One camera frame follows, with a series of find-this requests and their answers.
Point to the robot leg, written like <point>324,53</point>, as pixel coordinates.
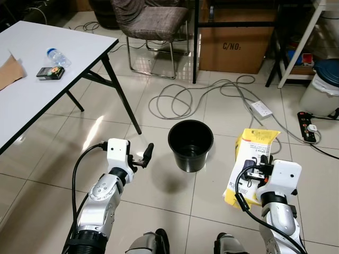
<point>148,243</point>
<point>230,246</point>

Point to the white leg table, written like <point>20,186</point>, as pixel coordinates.
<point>302,42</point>

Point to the robot right leg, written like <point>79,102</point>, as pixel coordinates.
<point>230,246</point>

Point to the small black box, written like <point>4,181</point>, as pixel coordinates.
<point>50,73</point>

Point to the black frame table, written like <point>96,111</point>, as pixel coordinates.
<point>238,24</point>

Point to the yellow product package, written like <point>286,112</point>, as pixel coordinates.
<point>254,143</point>

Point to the grey folding table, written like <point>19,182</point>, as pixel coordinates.
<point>42,95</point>

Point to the clear plastic bottle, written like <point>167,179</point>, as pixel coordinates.
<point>58,57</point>

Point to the black round rubbish bin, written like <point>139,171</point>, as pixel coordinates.
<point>190,161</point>

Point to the white bin with blue lid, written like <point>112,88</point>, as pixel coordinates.
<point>323,90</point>

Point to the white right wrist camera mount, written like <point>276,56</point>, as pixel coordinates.
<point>283,177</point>

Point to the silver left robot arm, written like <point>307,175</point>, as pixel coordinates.
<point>100,201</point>

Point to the large brown cardboard box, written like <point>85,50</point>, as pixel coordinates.
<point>233,45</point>

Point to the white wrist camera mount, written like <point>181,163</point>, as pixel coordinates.
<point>283,177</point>
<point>117,153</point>

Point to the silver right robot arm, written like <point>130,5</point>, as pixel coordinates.
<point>280,222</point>

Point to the brown fabric chair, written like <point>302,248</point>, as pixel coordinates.
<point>151,21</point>

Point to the robot left leg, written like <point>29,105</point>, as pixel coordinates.
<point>148,243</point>

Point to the black power strip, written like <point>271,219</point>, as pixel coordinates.
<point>309,127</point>

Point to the brown cardboard piece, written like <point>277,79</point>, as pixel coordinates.
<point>9,71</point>

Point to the white power strip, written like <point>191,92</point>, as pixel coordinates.
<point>260,109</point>

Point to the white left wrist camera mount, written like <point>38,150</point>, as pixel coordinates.
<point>117,153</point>

